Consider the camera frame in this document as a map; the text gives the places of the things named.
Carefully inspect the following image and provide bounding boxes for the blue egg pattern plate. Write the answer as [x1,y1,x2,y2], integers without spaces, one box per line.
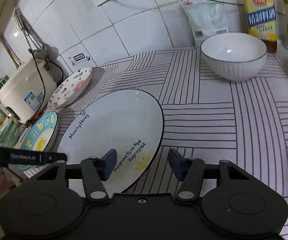
[16,110,59,172]

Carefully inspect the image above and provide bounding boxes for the large white plate with text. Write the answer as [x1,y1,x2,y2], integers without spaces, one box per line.
[57,89,165,196]

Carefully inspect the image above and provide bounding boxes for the lovely bear carrot plate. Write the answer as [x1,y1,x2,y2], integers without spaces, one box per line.
[47,67,92,111]

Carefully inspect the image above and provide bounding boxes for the white ribbed bowl dark rim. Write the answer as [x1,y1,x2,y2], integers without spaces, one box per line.
[200,32,268,82]

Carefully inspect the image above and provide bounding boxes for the white rice cooker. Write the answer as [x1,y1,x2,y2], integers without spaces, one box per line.
[0,59,57,124]

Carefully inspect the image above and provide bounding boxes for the striped white table mat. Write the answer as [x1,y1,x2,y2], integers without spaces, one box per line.
[21,47,288,240]

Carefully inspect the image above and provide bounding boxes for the hanging metal utensils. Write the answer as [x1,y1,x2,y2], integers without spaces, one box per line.
[13,7,49,62]

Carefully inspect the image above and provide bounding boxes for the clear plastic salt bag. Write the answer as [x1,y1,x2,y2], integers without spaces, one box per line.
[180,0,229,48]

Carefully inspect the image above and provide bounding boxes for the yellow label cooking wine bottle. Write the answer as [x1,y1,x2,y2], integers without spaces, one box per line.
[243,0,277,53]

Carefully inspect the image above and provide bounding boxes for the rice cooker black cord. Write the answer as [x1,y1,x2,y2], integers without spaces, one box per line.
[28,48,64,111]

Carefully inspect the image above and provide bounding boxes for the wall warning sticker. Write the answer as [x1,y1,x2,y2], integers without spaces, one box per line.
[69,53,91,67]

